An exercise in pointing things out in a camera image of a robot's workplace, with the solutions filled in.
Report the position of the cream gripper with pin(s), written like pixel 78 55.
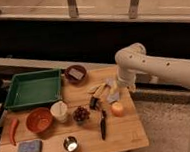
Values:
pixel 115 85

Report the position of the red chili pepper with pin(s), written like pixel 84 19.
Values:
pixel 12 131

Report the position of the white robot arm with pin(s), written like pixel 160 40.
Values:
pixel 134 58

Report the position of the dark brown bowl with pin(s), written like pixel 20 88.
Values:
pixel 70 78

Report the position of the grey block in bowl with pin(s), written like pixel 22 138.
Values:
pixel 76 74

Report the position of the red bowl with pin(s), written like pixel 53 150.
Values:
pixel 39 120

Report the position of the grey cloth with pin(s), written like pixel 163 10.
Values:
pixel 113 97

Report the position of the white cup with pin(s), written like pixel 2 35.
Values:
pixel 60 111

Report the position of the small metal cup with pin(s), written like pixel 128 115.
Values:
pixel 70 144

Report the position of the green plastic tray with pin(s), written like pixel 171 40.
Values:
pixel 34 89

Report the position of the blue sponge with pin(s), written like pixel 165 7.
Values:
pixel 31 146

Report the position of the wooden handled brush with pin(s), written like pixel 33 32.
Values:
pixel 96 91

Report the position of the black handled knife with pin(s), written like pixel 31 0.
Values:
pixel 103 124

